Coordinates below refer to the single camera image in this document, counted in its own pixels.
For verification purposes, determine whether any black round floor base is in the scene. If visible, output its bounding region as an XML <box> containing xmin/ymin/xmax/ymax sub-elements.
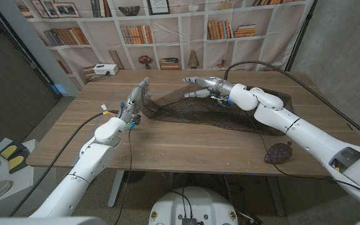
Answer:
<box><xmin>123</xmin><ymin>171</ymin><xmax>146</xmax><ymax>184</ymax></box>

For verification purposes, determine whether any yellow black foot pedal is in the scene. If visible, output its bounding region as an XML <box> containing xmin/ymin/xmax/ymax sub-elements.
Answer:
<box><xmin>7</xmin><ymin>149</ymin><xmax>31</xmax><ymax>174</ymax></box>
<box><xmin>0</xmin><ymin>142</ymin><xmax>21</xmax><ymax>160</ymax></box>

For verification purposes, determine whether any black power strip cord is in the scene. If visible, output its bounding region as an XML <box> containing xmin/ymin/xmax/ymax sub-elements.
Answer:
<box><xmin>87</xmin><ymin>73</ymin><xmax>111</xmax><ymax>83</ymax></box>

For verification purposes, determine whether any white table leg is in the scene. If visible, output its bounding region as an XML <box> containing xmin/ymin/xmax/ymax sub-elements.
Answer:
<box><xmin>107</xmin><ymin>170</ymin><xmax>126</xmax><ymax>208</ymax></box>

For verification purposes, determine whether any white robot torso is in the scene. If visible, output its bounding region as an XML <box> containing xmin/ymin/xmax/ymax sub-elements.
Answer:
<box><xmin>148</xmin><ymin>186</ymin><xmax>239</xmax><ymax>225</ymax></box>

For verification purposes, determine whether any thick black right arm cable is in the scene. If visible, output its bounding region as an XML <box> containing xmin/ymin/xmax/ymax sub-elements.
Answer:
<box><xmin>222</xmin><ymin>60</ymin><xmax>360</xmax><ymax>149</ymax></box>

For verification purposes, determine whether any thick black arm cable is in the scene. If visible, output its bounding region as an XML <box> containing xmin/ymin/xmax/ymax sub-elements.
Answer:
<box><xmin>7</xmin><ymin>109</ymin><xmax>120</xmax><ymax>218</ymax></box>
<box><xmin>222</xmin><ymin>60</ymin><xmax>360</xmax><ymax>149</ymax></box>

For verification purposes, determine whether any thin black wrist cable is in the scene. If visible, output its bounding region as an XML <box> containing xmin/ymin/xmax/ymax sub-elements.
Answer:
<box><xmin>113</xmin><ymin>128</ymin><xmax>133</xmax><ymax>225</ymax></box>
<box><xmin>248</xmin><ymin>118</ymin><xmax>360</xmax><ymax>194</ymax></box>

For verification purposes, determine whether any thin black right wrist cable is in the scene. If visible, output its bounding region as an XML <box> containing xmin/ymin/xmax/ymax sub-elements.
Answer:
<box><xmin>248</xmin><ymin>118</ymin><xmax>360</xmax><ymax>194</ymax></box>

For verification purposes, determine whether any black backdrop stand pole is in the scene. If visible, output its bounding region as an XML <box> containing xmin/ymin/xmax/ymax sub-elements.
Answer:
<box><xmin>284</xmin><ymin>0</ymin><xmax>319</xmax><ymax>72</ymax></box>

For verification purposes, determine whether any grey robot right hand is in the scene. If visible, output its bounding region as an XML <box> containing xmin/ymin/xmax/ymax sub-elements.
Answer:
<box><xmin>182</xmin><ymin>76</ymin><xmax>236</xmax><ymax>99</ymax></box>

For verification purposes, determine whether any white platform box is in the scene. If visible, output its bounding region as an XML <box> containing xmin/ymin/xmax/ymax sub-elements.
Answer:
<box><xmin>0</xmin><ymin>137</ymin><xmax>58</xmax><ymax>216</ymax></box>

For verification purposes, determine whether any thin black left wrist cable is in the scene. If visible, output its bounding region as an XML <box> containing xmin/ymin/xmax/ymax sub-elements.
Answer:
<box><xmin>113</xmin><ymin>128</ymin><xmax>133</xmax><ymax>225</ymax></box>

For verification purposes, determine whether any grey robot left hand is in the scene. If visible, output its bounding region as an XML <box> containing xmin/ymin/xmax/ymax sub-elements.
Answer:
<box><xmin>117</xmin><ymin>76</ymin><xmax>152</xmax><ymax>126</ymax></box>

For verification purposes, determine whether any white power strip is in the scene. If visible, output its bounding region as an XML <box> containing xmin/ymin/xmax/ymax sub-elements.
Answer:
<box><xmin>92</xmin><ymin>64</ymin><xmax>119</xmax><ymax>76</ymax></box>

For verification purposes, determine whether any grey tape outline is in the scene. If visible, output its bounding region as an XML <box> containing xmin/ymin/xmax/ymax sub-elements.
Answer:
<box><xmin>72</xmin><ymin>91</ymin><xmax>339</xmax><ymax>176</ymax></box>

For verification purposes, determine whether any printed bookshelf backdrop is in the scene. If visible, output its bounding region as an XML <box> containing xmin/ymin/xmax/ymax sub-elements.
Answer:
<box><xmin>12</xmin><ymin>0</ymin><xmax>318</xmax><ymax>91</ymax></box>

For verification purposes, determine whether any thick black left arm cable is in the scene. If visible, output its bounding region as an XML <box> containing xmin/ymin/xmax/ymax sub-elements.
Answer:
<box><xmin>7</xmin><ymin>109</ymin><xmax>120</xmax><ymax>218</ymax></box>

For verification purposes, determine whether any black mesh netting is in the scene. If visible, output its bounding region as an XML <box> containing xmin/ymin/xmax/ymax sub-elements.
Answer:
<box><xmin>141</xmin><ymin>83</ymin><xmax>295</xmax><ymax>138</ymax></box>

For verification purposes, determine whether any black torso cable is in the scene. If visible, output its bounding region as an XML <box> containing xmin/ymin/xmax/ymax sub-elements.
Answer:
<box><xmin>170</xmin><ymin>186</ymin><xmax>195</xmax><ymax>219</ymax></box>

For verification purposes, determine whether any grey table leg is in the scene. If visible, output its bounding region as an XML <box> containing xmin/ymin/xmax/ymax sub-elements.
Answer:
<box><xmin>266</xmin><ymin>175</ymin><xmax>286</xmax><ymax>217</ymax></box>

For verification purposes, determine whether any purple toy grape bunch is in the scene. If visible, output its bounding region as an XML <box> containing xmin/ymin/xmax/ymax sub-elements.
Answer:
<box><xmin>263</xmin><ymin>141</ymin><xmax>294</xmax><ymax>165</ymax></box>

